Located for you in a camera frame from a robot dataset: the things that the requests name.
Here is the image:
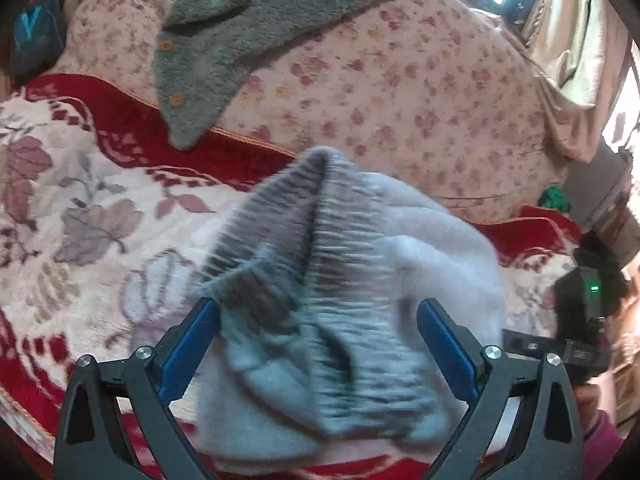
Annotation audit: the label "magenta right sleeve forearm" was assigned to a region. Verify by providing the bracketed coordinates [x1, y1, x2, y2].
[584, 410, 624, 480]

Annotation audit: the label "blue box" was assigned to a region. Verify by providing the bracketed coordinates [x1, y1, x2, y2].
[11, 0, 66, 80]

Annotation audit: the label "person's right hand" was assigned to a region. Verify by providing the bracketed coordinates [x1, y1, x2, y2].
[574, 320, 639, 436]

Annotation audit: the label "light grey sweatpants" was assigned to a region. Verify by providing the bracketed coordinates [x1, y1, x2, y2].
[198, 148, 506, 472]

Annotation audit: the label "beige curtain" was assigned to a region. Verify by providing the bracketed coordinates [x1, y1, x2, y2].
[523, 0, 631, 162]

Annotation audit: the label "red cream floral blanket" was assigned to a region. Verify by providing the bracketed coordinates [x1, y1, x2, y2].
[0, 72, 584, 480]

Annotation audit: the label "green fabric item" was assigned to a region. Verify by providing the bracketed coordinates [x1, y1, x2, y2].
[537, 185, 570, 214]

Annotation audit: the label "grey fleece garment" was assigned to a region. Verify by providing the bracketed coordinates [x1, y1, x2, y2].
[153, 0, 385, 151]

